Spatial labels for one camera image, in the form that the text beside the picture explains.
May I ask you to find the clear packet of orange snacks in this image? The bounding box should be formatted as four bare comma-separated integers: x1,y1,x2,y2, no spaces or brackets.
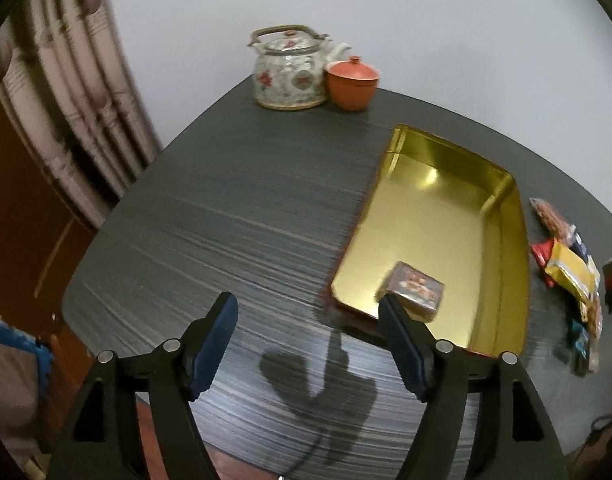
530,197,576,241

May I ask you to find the floral ceramic teapot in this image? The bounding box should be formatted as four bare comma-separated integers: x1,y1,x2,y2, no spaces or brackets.
249,24,351,111

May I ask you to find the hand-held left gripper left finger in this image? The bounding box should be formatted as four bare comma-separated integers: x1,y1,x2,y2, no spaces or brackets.
48,291,239,480

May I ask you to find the red tin box gold inside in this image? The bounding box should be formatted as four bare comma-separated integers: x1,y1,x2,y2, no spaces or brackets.
330,124,532,358

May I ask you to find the beige patterned curtain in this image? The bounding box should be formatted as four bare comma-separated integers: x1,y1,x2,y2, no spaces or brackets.
0,0,163,231

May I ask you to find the small teal snack packet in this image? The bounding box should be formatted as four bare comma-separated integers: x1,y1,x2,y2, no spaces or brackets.
567,319,590,362

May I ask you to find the blue cracker packet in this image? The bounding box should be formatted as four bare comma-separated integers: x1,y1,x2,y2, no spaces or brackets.
571,232,596,267

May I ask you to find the brown wooden door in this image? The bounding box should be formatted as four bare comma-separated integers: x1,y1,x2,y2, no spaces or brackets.
0,80,94,321

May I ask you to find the small dark snack packet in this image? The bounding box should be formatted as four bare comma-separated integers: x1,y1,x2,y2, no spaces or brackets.
383,261,445,321

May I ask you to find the red snack packet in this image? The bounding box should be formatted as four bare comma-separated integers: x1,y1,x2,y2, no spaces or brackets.
531,239,558,288

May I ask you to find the clear packet of peach snacks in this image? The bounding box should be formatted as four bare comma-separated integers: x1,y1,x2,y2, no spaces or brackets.
583,290,605,376

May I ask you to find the yellow snack packet silver stripe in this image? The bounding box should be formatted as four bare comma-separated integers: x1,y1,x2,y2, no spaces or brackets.
544,242,601,307

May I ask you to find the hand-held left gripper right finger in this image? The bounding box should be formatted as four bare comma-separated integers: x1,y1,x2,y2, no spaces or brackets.
377,294,569,480

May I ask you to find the orange lidded clay cup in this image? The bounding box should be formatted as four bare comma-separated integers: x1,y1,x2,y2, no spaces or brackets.
324,56,381,112

